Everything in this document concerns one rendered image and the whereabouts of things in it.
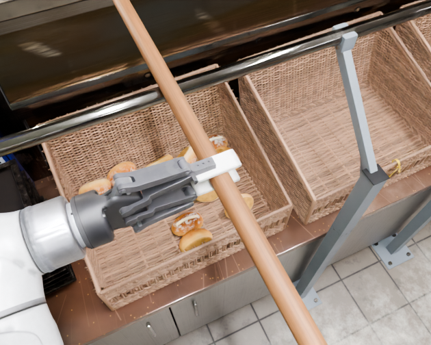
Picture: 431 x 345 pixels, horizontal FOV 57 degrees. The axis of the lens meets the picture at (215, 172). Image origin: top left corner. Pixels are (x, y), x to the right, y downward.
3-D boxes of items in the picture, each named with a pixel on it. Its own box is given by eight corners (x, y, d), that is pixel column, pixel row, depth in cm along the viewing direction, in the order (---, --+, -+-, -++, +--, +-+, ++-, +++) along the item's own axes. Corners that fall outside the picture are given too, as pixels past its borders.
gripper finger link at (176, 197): (125, 221, 54) (125, 226, 55) (200, 198, 58) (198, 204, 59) (117, 198, 56) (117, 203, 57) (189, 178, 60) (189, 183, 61)
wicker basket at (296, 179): (230, 118, 144) (232, 58, 120) (356, 69, 157) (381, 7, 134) (304, 228, 120) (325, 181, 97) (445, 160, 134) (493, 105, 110)
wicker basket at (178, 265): (63, 177, 130) (30, 123, 107) (217, 118, 143) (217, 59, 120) (109, 315, 107) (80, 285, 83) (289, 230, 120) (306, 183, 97)
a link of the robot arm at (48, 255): (40, 226, 58) (81, 211, 60) (54, 283, 54) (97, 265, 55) (14, 196, 51) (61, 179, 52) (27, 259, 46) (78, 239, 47)
